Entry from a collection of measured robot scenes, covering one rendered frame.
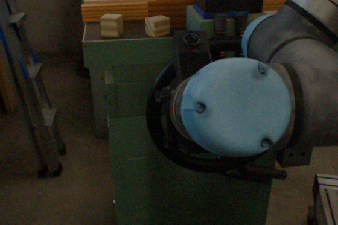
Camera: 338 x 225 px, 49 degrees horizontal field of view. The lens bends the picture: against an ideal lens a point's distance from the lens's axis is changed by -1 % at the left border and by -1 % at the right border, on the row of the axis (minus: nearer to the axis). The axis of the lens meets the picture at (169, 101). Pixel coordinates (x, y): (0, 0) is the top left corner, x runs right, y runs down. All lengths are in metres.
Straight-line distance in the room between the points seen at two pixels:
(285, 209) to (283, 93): 1.48
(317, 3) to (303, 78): 0.13
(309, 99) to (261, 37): 0.15
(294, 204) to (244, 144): 1.51
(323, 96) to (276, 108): 0.05
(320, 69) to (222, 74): 0.10
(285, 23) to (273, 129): 0.18
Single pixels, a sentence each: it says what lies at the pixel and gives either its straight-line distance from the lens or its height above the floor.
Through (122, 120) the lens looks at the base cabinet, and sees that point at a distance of 0.90.
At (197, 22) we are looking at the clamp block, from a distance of 0.75.
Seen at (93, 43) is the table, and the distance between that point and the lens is 0.82.
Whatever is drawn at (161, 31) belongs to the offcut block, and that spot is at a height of 0.91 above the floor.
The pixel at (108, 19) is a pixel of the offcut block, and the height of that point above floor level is 0.94.
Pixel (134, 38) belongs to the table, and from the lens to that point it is 0.83.
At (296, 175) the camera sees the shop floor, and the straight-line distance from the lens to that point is 1.95.
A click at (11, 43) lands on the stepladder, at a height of 0.67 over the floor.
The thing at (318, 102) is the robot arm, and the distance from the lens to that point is 0.32.
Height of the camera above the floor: 1.15
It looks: 27 degrees down
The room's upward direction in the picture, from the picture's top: straight up
